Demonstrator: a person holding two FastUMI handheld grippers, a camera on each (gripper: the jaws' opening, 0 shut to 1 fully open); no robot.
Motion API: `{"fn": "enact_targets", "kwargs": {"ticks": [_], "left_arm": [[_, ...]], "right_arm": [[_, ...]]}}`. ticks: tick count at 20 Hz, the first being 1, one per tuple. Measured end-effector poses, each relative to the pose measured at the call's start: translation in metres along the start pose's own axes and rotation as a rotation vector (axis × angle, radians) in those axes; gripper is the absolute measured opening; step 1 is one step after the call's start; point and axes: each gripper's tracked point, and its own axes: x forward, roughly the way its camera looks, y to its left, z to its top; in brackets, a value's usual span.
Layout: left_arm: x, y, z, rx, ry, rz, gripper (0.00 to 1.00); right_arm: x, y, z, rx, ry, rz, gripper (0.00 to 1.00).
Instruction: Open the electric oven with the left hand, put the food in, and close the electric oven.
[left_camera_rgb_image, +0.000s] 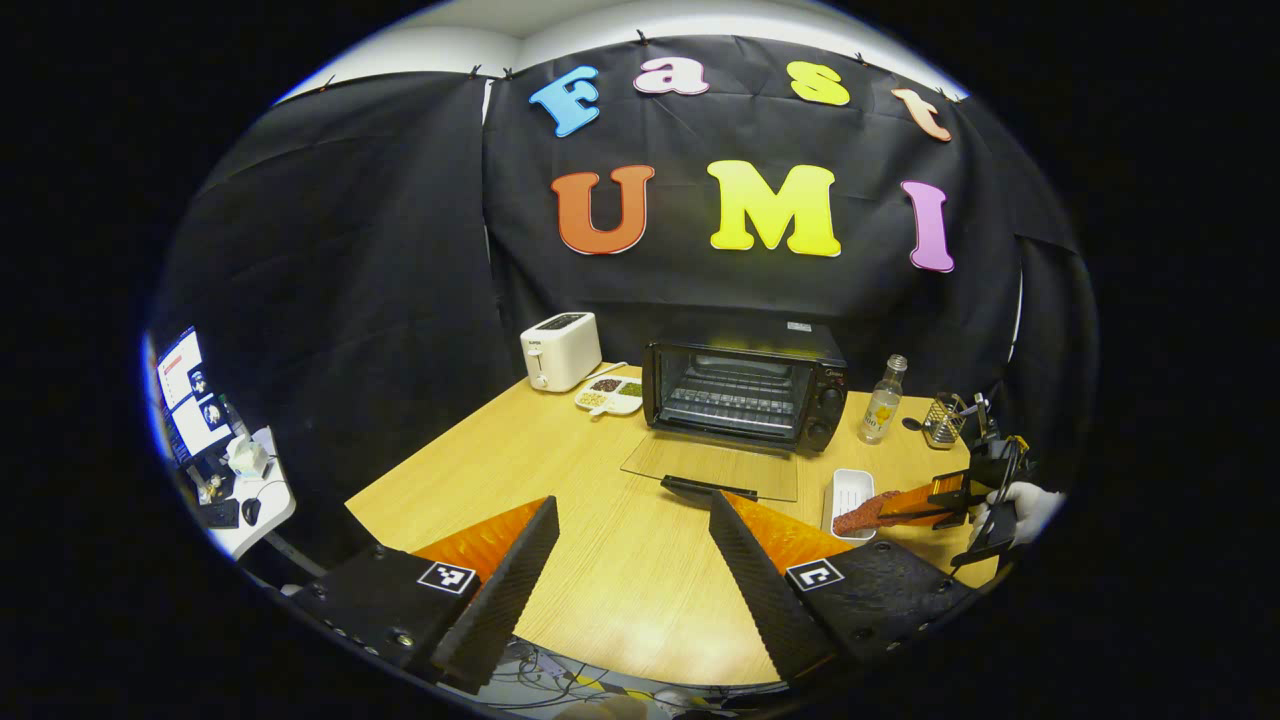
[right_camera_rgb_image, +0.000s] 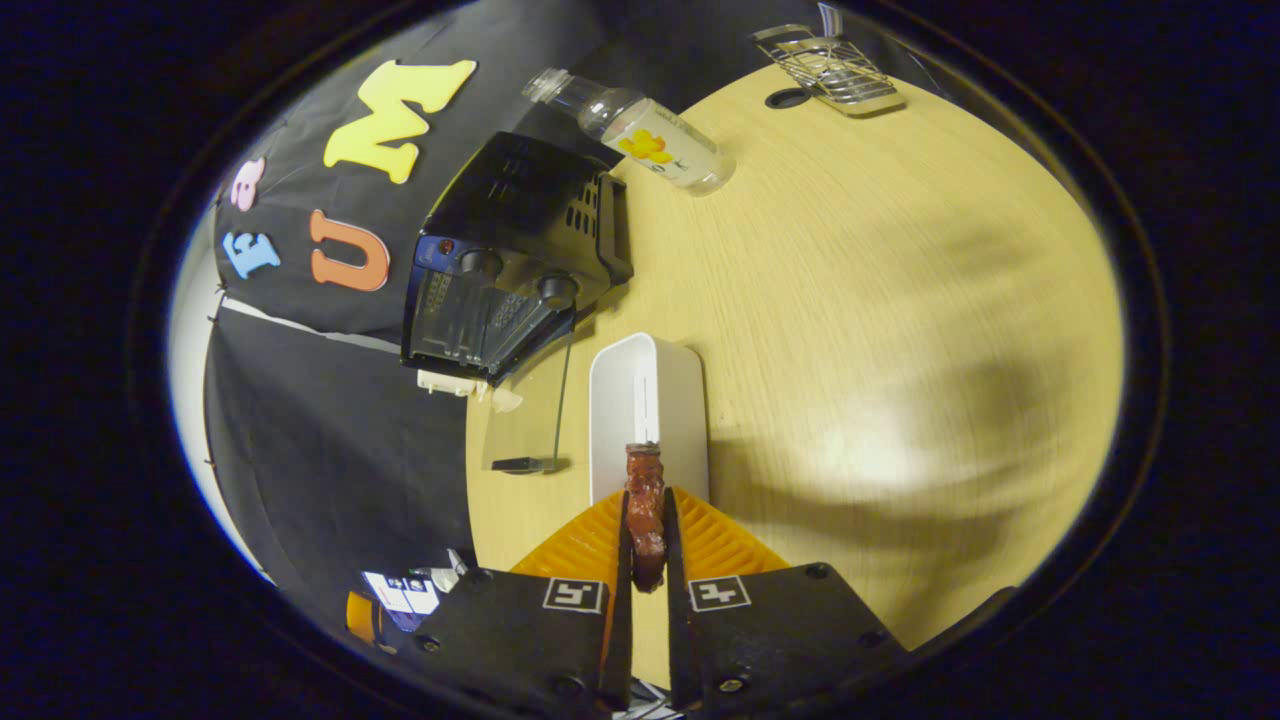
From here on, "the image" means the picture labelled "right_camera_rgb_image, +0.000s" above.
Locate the black backdrop cloth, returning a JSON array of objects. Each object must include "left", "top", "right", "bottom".
[{"left": 203, "top": 10, "right": 901, "bottom": 626}]

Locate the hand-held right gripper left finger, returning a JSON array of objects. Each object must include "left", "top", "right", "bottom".
[{"left": 412, "top": 488, "right": 635, "bottom": 716}]

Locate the white rectangular plate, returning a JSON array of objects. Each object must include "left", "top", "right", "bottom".
[{"left": 589, "top": 333, "right": 710, "bottom": 506}]

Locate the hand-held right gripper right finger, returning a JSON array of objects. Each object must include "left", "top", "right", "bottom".
[{"left": 660, "top": 486, "right": 913, "bottom": 717}]

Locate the clear glass bottle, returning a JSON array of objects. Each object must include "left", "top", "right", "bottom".
[{"left": 522, "top": 68, "right": 737, "bottom": 198}]

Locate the black electric oven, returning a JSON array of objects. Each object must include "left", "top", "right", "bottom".
[{"left": 402, "top": 132, "right": 633, "bottom": 476}]

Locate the brown roasted meat piece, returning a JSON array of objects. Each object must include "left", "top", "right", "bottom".
[{"left": 625, "top": 443, "right": 668, "bottom": 593}]

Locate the wire mesh utensil holder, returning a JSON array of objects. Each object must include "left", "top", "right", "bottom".
[{"left": 750, "top": 22, "right": 907, "bottom": 118}]

